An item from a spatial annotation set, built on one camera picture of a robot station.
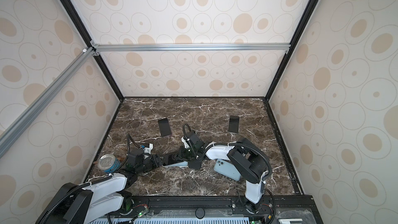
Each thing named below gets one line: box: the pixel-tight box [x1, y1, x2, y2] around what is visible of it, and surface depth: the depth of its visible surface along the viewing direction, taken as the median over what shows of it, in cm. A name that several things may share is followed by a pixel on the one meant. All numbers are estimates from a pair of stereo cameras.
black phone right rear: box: [228, 115, 240, 134], surface depth 105 cm
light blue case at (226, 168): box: [213, 158, 241, 181], surface depth 88 cm
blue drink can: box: [97, 154, 121, 174], surface depth 79 cm
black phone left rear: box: [158, 118, 172, 137], surface depth 106 cm
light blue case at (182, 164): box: [162, 161, 189, 168], surface depth 87 cm
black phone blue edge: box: [162, 153, 178, 166], surface depth 89 cm
